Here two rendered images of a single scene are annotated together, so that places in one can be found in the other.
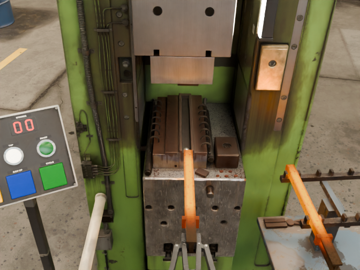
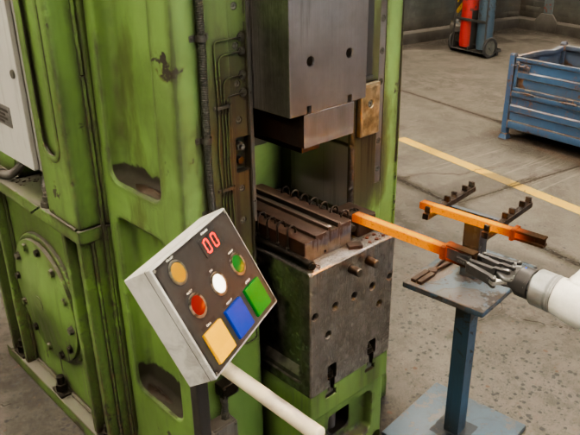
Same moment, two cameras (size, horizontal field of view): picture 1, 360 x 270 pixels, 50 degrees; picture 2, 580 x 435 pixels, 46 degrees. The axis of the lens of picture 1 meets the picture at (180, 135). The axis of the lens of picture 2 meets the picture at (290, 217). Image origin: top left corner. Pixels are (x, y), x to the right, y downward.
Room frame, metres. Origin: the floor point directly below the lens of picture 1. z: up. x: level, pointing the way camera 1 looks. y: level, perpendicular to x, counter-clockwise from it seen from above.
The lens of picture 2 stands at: (-0.19, 1.31, 1.90)
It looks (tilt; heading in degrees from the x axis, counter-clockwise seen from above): 25 degrees down; 318
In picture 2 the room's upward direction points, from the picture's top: 1 degrees counter-clockwise
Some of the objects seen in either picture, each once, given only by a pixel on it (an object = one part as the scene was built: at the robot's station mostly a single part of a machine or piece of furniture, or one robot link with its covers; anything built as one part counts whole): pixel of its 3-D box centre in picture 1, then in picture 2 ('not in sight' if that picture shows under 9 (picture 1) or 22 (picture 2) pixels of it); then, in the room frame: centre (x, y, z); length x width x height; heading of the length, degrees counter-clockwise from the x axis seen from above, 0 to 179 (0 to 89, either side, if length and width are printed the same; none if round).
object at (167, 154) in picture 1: (179, 127); (281, 218); (1.33, 0.00, 0.96); 0.42 x 0.20 x 0.09; 1
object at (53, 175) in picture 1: (53, 175); (255, 296); (0.95, 0.41, 1.01); 0.07 x 0.05 x 0.07; 116
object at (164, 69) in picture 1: (181, 44); (279, 110); (1.33, 0.00, 1.32); 0.42 x 0.20 x 0.10; 1
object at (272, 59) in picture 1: (270, 67); (368, 109); (1.25, -0.31, 1.27); 0.09 x 0.02 x 0.17; 91
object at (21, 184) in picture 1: (21, 184); (238, 318); (0.91, 0.50, 1.01); 0.07 x 0.05 x 0.07; 116
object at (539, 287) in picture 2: not in sight; (545, 290); (0.45, -0.04, 1.06); 0.09 x 0.06 x 0.09; 91
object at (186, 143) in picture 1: (185, 120); (286, 206); (1.33, -0.02, 0.99); 0.42 x 0.05 x 0.01; 1
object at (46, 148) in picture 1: (46, 148); (237, 263); (0.99, 0.43, 1.09); 0.05 x 0.03 x 0.04; 91
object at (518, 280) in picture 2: not in sight; (516, 278); (0.52, -0.04, 1.06); 0.09 x 0.08 x 0.07; 1
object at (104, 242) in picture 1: (102, 239); (220, 431); (1.23, 0.36, 0.36); 0.09 x 0.07 x 0.12; 91
